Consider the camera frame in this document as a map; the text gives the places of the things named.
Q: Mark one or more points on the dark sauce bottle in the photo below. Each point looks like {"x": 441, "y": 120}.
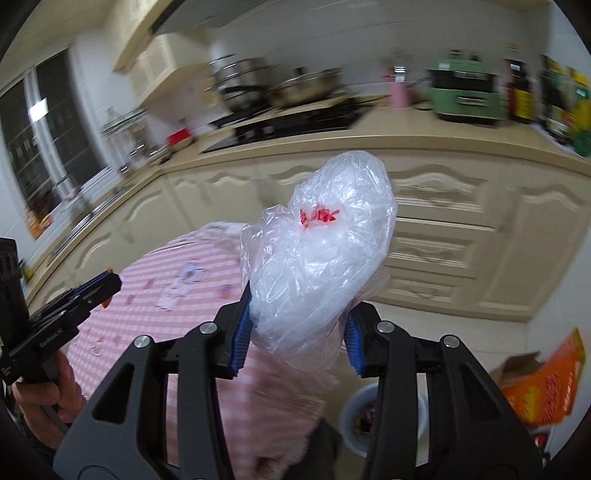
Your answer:
{"x": 524, "y": 97}

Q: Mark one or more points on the blue plastic bin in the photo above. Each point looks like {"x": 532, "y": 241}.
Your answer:
{"x": 351, "y": 410}

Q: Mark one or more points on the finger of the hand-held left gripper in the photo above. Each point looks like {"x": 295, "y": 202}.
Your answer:
{"x": 99, "y": 286}

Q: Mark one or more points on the orange yellow packet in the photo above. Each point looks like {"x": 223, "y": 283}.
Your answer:
{"x": 39, "y": 224}

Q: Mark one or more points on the beige cabinet drawer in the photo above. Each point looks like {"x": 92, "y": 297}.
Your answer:
{"x": 425, "y": 293}
{"x": 443, "y": 194}
{"x": 438, "y": 249}

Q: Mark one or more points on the steel range hood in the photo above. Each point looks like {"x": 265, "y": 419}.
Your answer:
{"x": 221, "y": 14}

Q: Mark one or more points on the steel wok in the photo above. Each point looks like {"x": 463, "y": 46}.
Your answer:
{"x": 304, "y": 90}

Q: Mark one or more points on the kitchen window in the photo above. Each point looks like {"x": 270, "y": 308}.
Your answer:
{"x": 60, "y": 120}

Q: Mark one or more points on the green electric cooker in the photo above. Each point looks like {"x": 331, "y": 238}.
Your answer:
{"x": 464, "y": 97}

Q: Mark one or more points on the clear plastic bag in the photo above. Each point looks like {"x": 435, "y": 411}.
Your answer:
{"x": 318, "y": 258}

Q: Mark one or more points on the bunch of kitchen utensils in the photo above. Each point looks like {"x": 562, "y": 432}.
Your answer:
{"x": 399, "y": 71}

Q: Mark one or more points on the metal dish rack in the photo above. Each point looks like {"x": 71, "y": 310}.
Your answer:
{"x": 124, "y": 124}

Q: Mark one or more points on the red box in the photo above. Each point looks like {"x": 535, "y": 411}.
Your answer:
{"x": 180, "y": 138}

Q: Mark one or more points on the beige kitchen base cabinet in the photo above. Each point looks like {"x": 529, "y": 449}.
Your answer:
{"x": 531, "y": 240}

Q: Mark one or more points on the large orange packet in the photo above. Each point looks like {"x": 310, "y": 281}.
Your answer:
{"x": 549, "y": 387}

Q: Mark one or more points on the stacked steel pots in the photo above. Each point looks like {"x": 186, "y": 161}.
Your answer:
{"x": 240, "y": 78}

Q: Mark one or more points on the brown cardboard box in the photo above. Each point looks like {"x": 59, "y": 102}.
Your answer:
{"x": 517, "y": 369}

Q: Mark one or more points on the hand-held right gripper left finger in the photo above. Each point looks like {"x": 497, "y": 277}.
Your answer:
{"x": 242, "y": 332}

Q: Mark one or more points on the pink checked tablecloth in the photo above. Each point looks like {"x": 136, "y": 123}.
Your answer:
{"x": 184, "y": 295}

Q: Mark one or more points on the person's left hand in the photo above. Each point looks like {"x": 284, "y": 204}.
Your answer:
{"x": 41, "y": 401}

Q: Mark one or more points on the pink utensil holder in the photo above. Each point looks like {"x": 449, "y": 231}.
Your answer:
{"x": 399, "y": 94}

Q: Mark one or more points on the black gas stove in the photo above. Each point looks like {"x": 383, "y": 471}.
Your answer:
{"x": 295, "y": 122}

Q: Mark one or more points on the yellow green bottle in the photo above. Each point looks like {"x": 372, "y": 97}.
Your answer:
{"x": 581, "y": 120}

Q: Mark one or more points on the beige lattice wall cabinet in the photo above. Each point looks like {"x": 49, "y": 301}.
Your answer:
{"x": 161, "y": 64}

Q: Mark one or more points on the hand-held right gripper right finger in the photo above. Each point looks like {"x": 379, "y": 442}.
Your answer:
{"x": 353, "y": 341}

